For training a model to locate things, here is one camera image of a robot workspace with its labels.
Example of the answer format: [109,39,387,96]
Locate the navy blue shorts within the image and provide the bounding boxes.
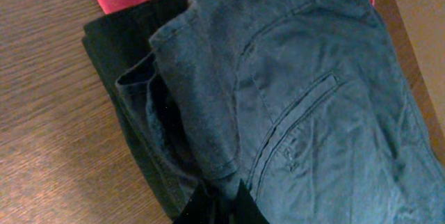
[115,0,444,223]

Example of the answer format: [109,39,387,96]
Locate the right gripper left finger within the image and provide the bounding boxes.
[173,182,221,224]

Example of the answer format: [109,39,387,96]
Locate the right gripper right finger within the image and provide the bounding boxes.
[229,180,269,224]

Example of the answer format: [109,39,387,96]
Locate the black shorts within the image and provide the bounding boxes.
[82,0,205,221]

